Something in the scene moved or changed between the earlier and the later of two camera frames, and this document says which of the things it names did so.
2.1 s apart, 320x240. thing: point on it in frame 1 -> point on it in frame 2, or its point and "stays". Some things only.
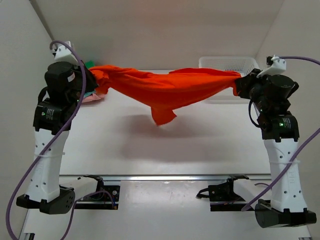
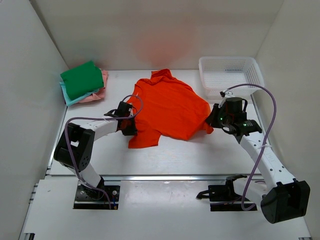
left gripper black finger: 91,84 -> 127,126
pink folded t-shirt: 92,97 stays
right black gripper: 242,83 -> 211,120
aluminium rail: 79,178 stays
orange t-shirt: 161,91 -> 164,105
